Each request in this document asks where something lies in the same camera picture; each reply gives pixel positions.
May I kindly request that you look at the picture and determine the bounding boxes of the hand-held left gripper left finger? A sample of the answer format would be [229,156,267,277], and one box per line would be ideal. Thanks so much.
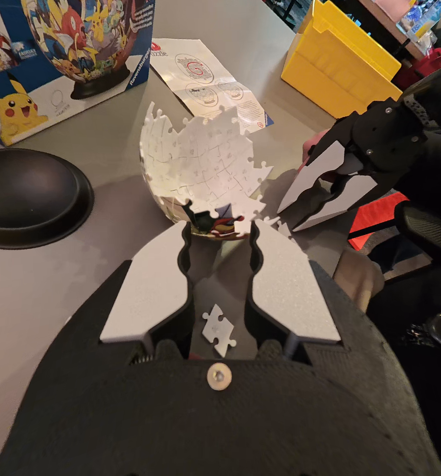
[99,220,196,359]

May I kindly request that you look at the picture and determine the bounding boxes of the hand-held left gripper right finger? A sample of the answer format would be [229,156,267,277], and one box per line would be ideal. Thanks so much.
[244,220,342,360]

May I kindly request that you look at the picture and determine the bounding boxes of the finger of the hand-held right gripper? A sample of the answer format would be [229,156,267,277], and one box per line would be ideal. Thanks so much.
[277,141,347,215]
[292,174,380,232]

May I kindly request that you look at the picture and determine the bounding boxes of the partly built puzzle ball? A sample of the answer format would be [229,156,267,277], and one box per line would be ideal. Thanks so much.
[139,101,275,241]

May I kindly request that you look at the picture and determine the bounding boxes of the black round ball stand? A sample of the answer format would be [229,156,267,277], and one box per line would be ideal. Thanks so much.
[0,148,95,250]

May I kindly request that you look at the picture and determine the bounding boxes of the blue puzzle box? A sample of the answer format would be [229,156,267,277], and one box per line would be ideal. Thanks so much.
[0,0,156,147]

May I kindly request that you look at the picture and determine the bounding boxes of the person's right hand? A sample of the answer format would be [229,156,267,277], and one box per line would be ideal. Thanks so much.
[302,130,332,168]

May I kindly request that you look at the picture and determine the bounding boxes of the red fabric item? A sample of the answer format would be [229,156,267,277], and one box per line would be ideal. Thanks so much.
[348,191,411,250]

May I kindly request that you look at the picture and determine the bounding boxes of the person's tan trousers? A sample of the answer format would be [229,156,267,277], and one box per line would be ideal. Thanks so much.
[334,248,385,311]

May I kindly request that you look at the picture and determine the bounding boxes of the red crate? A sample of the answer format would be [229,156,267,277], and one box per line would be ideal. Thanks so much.
[393,48,441,90]

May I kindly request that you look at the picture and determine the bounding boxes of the yellow plastic bin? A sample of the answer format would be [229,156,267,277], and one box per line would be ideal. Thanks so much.
[281,0,403,119]

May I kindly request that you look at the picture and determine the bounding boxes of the black office chair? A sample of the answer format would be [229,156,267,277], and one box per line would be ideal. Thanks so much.
[393,201,441,263]

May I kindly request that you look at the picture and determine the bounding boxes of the white instruction leaflet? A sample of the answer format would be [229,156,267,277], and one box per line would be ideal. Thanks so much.
[150,37,275,136]

